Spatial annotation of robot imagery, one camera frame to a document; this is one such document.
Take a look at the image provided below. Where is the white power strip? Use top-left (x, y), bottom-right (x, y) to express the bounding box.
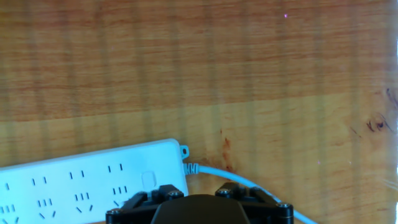
top-left (0, 138), bottom-right (190, 224)

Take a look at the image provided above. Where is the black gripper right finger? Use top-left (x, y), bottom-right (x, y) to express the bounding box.
top-left (214, 182), bottom-right (295, 224)

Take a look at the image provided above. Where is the grey power strip cable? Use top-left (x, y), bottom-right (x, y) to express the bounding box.
top-left (182, 162), bottom-right (318, 224)

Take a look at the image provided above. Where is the wood grain table mat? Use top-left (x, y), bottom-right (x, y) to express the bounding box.
top-left (0, 0), bottom-right (398, 224)

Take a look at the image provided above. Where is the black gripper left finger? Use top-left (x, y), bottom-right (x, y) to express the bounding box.
top-left (105, 184), bottom-right (185, 224)

